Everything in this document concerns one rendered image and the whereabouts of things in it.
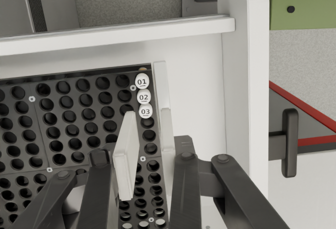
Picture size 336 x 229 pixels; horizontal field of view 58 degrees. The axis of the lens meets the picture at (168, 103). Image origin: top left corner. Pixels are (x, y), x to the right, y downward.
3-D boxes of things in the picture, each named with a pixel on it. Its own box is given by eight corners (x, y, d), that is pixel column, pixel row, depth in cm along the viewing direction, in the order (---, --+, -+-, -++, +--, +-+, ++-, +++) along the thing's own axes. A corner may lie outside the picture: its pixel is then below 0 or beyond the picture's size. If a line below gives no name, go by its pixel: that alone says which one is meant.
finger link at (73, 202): (114, 210, 15) (56, 216, 15) (124, 161, 20) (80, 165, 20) (110, 185, 15) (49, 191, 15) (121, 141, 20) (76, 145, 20)
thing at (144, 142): (151, 68, 28) (151, 70, 28) (169, 224, 34) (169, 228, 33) (131, 71, 28) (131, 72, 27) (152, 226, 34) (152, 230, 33)
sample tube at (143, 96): (150, 90, 32) (151, 104, 27) (138, 91, 32) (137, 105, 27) (150, 79, 31) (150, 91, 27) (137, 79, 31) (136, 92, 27)
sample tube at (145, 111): (151, 103, 32) (152, 118, 28) (140, 103, 32) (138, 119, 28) (151, 92, 32) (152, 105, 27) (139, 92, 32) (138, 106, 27)
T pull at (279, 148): (293, 105, 30) (300, 110, 28) (291, 172, 32) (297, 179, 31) (257, 109, 30) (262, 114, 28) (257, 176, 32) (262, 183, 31)
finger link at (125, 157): (132, 200, 17) (119, 202, 17) (139, 145, 24) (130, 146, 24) (125, 154, 16) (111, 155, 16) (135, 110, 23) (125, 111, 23)
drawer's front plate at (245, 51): (232, -5, 34) (269, -9, 23) (238, 212, 43) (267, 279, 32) (216, -3, 34) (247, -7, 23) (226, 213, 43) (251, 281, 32)
